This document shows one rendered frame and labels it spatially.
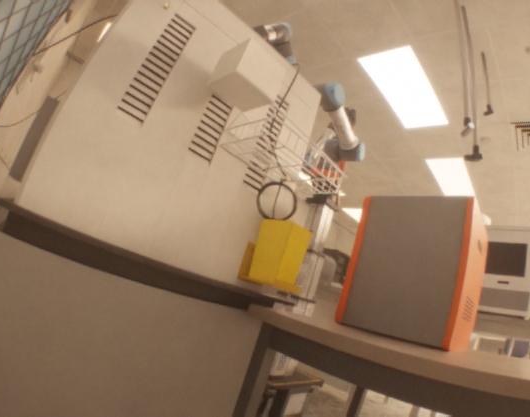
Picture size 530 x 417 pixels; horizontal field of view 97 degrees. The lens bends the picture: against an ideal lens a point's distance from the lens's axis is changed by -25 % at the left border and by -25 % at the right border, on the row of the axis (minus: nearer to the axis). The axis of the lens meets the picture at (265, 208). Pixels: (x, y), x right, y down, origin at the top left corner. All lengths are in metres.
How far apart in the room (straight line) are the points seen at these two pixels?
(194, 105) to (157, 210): 0.27
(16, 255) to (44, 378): 0.26
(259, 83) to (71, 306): 0.61
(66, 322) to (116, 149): 0.37
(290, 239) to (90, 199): 0.47
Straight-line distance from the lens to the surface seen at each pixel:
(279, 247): 0.77
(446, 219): 0.92
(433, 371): 0.54
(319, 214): 1.89
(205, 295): 0.79
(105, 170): 0.67
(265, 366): 0.78
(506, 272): 2.00
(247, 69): 0.68
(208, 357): 0.84
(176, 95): 0.76
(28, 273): 0.65
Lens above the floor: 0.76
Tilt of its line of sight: 14 degrees up
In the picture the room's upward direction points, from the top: 18 degrees clockwise
